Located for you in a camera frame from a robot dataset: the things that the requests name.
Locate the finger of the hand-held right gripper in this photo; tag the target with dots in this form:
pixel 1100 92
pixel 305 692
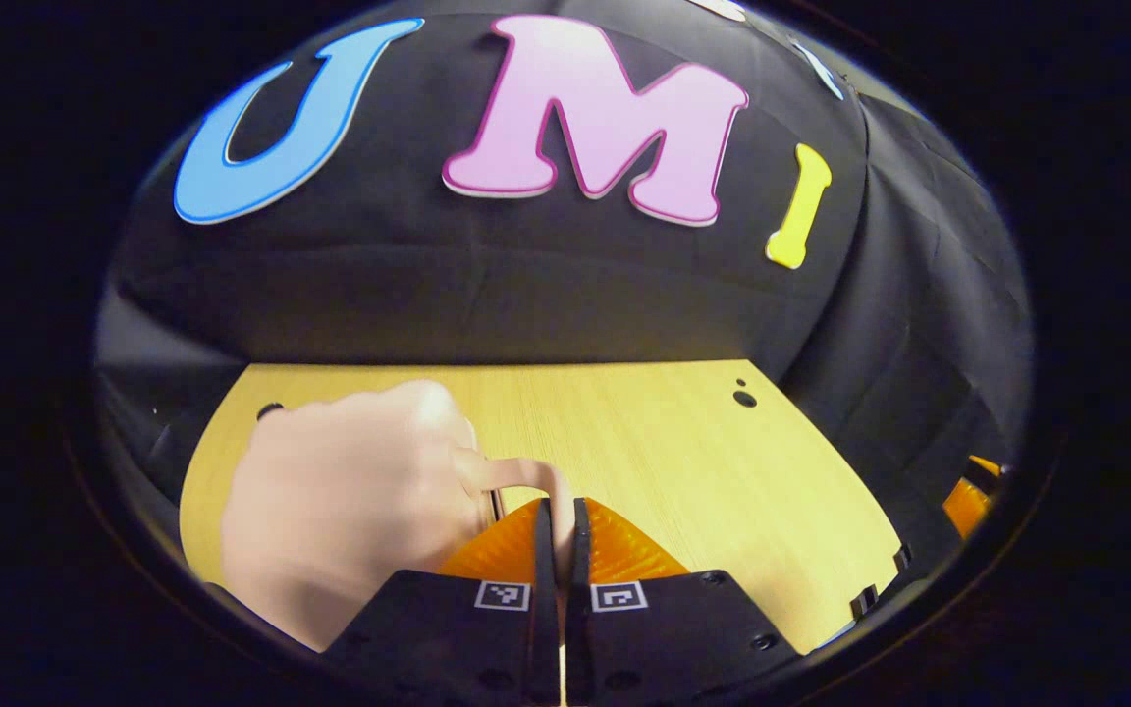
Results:
pixel 963 509
pixel 986 463

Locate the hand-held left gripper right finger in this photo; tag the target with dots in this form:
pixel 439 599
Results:
pixel 673 638

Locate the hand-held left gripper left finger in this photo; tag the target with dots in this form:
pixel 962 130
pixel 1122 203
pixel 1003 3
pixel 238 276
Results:
pixel 448 638

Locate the pink suitcase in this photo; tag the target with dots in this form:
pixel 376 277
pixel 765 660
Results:
pixel 350 511

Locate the black backdrop cloth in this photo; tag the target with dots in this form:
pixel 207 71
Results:
pixel 526 285

